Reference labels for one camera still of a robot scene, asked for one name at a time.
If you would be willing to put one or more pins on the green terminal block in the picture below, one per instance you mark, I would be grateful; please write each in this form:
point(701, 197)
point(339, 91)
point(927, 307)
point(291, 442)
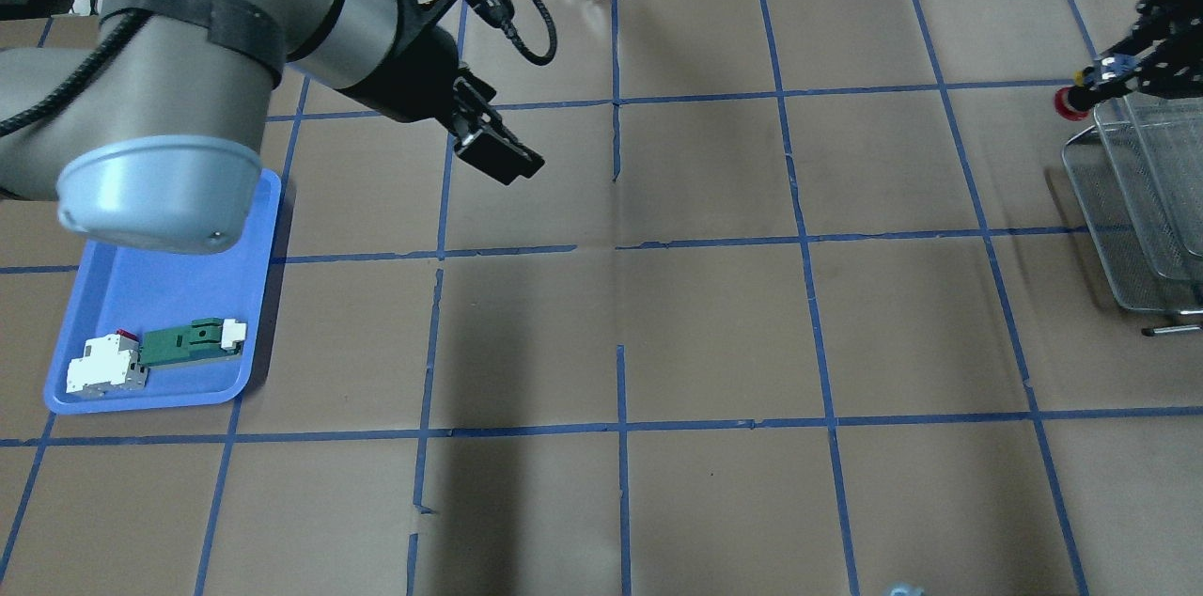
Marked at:
point(203, 340)

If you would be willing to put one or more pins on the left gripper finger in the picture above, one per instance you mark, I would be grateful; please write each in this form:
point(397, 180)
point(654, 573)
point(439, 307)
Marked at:
point(471, 111)
point(502, 158)

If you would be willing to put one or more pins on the red emergency stop button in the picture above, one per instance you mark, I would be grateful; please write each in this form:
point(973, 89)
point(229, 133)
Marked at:
point(1107, 78)

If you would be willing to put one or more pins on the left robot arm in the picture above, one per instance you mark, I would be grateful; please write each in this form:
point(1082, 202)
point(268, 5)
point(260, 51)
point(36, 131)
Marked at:
point(152, 138)

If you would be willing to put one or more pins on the wire mesh shelf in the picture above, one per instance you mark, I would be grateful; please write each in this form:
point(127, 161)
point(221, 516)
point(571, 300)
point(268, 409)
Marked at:
point(1136, 174)

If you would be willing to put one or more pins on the white circuit breaker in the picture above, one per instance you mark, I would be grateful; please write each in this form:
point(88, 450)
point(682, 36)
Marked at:
point(108, 363)

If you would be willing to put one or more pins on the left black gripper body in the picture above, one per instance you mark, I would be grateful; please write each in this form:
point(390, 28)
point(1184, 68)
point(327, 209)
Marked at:
point(406, 84)

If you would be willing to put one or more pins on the blue plastic tray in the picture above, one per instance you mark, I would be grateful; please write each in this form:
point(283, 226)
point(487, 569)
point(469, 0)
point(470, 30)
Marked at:
point(138, 291)

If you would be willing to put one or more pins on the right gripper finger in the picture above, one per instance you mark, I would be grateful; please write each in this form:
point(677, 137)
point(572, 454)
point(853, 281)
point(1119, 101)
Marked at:
point(1173, 25)
point(1162, 78)

